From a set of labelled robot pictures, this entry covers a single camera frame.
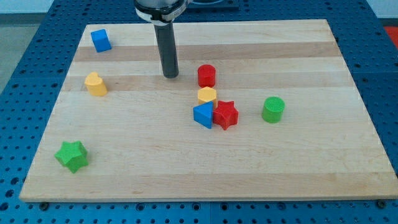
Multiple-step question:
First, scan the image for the yellow hexagon block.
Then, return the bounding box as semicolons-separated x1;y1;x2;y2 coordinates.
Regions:
197;86;218;109

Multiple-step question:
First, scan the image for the yellow heart block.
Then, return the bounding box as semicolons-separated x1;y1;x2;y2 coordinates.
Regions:
85;72;108;96

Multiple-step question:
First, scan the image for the blue triangle block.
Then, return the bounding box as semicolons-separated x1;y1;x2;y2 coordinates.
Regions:
193;101;213;129

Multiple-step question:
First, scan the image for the red star block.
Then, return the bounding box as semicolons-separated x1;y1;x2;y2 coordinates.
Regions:
213;101;239;130

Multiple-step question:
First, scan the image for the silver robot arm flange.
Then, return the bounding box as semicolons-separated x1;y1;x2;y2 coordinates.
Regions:
133;0;191;26

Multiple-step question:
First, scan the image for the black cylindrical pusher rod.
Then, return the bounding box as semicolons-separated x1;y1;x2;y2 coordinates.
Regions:
154;22;179;78

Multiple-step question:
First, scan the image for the green cylinder block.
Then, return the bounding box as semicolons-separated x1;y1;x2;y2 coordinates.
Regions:
262;96;285;123

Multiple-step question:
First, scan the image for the red cylinder block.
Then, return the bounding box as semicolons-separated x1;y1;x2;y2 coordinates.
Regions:
197;64;216;88

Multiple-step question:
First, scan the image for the blue cube block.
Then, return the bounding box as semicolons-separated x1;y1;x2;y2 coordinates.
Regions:
90;29;112;52

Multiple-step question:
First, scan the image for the light wooden board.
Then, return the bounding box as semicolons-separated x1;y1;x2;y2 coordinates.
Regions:
19;19;397;202

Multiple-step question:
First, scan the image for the green star block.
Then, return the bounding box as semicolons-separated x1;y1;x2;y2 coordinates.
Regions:
54;141;89;174

